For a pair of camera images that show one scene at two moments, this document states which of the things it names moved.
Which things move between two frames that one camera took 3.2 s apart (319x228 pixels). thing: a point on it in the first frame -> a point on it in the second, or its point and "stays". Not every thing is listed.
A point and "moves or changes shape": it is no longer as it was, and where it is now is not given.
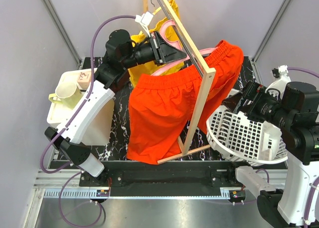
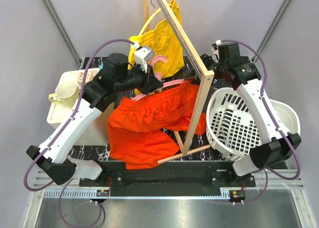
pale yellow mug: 68,94 stays
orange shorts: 160,103 moves or changes shape
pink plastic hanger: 176,44 -> 158,75
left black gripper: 163,53 -> 152,83
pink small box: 83,79 stays
